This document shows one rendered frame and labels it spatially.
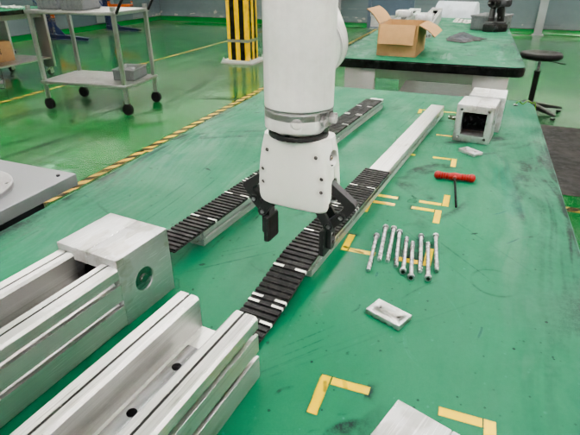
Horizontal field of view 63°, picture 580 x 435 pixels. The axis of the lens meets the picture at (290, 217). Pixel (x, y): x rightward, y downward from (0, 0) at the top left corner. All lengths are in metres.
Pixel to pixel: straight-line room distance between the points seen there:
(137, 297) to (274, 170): 0.24
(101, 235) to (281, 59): 0.32
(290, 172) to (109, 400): 0.32
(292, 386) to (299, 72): 0.34
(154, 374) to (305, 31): 0.38
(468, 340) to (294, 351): 0.21
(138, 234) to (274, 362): 0.24
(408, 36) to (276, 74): 2.05
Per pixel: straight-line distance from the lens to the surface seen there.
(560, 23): 11.50
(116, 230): 0.66
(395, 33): 2.59
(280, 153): 0.59
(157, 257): 0.64
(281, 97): 0.55
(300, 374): 0.55
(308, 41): 0.54
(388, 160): 1.05
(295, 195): 0.61
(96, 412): 0.46
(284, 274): 0.66
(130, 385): 0.48
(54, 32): 10.56
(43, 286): 0.63
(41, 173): 1.09
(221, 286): 0.68
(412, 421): 0.40
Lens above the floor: 1.18
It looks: 28 degrees down
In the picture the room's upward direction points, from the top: straight up
